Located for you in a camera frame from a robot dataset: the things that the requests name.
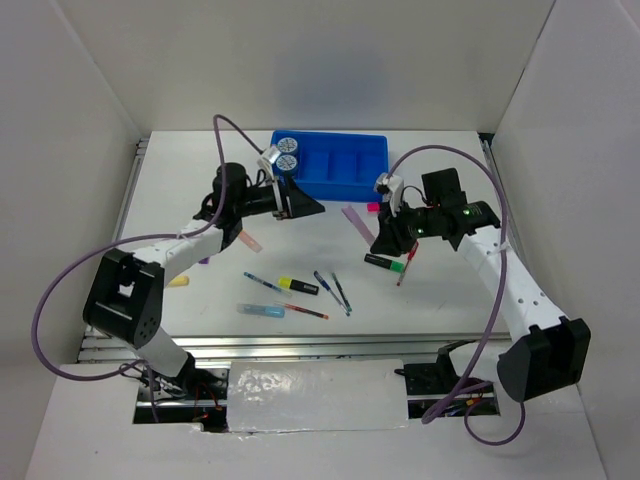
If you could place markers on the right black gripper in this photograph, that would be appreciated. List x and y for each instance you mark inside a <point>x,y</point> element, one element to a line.
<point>391,239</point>

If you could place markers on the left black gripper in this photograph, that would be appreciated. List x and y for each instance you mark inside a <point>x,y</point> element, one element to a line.
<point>298,203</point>

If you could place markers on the lilac highlighter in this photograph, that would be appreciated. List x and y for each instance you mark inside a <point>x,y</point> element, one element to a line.
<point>355,219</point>

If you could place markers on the orange cap peach highlighter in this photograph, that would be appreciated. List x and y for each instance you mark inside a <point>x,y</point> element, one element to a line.
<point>250,242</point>

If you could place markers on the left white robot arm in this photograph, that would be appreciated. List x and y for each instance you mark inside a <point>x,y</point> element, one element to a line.
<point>126,298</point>

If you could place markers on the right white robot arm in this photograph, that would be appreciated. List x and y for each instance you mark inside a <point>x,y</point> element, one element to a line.
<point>549,349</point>

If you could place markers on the red ballpoint pen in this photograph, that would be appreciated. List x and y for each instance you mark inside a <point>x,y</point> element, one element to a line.
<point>409,259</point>

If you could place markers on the black green highlighter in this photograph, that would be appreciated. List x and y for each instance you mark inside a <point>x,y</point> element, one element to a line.
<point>384,263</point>

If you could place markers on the blue plastic sorting tray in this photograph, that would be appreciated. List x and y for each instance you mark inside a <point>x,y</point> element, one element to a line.
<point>339,166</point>

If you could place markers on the teal gel pen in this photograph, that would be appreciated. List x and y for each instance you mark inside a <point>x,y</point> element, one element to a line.
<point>338,293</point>

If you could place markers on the black yellow highlighter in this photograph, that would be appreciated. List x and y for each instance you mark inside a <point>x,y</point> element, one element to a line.
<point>298,286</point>

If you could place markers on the dark blue pen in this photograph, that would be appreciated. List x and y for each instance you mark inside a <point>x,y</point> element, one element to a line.
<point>326,286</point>

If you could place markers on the blue gel pen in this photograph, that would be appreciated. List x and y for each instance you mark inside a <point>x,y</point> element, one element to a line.
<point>262,282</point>

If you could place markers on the red gel pen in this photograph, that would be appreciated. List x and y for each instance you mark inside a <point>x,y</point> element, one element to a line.
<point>302,310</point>

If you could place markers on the light blue highlighter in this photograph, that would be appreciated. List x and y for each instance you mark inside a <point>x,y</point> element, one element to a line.
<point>269,311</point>

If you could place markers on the pale yellow highlighter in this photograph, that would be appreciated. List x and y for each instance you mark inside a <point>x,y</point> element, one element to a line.
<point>179,281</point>

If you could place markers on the white foil panel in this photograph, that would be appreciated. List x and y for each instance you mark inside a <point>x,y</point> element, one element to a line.
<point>316,396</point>

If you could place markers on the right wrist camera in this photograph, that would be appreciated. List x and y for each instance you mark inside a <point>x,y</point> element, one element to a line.
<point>390,187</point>

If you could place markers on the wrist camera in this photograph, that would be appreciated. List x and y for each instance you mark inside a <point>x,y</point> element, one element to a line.
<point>268,158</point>
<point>390,187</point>

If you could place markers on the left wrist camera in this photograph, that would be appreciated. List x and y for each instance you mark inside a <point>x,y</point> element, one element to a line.
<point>268,158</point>

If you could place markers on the aluminium front rail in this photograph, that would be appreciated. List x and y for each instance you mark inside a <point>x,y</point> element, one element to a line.
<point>343,346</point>

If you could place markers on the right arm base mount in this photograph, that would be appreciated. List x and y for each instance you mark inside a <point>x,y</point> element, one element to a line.
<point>426,383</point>

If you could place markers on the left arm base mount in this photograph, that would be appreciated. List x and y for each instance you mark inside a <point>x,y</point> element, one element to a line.
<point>164,401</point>

